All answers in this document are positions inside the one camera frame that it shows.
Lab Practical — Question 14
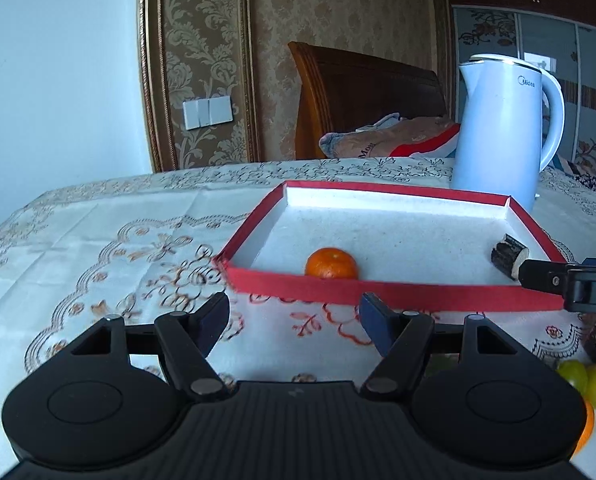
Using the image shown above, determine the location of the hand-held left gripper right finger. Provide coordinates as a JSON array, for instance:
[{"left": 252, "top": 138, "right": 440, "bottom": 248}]
[{"left": 359, "top": 294, "right": 518, "bottom": 402}]

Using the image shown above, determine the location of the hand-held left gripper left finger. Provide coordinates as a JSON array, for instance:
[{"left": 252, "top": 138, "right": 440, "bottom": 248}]
[{"left": 70, "top": 291, "right": 230, "bottom": 403}]

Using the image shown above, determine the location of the small tangerine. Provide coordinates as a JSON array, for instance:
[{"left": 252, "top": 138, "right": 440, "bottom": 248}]
[{"left": 305, "top": 247, "right": 359, "bottom": 280}]

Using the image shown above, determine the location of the red cardboard tray box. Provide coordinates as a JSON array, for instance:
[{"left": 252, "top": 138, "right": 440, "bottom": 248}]
[{"left": 213, "top": 180, "right": 568, "bottom": 311}]

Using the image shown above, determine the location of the patterned bedding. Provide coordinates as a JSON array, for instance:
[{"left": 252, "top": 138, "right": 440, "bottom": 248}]
[{"left": 542, "top": 150, "right": 596, "bottom": 208}]

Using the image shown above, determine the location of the large orange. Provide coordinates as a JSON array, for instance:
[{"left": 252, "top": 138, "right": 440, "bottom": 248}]
[{"left": 572, "top": 400, "right": 596, "bottom": 453}]

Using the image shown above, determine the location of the white electric kettle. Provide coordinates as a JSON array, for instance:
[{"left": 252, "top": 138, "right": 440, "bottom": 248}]
[{"left": 450, "top": 53, "right": 566, "bottom": 213}]

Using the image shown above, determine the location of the floral glass wardrobe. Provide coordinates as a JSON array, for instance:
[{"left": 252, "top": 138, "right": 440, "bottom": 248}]
[{"left": 452, "top": 5, "right": 596, "bottom": 161}]

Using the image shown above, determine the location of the wooden bed headboard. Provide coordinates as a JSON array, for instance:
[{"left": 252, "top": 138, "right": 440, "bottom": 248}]
[{"left": 288, "top": 41, "right": 448, "bottom": 161}]

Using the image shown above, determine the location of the white wall switch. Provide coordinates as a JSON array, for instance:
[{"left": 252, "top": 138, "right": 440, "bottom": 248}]
[{"left": 183, "top": 96, "right": 233, "bottom": 131}]

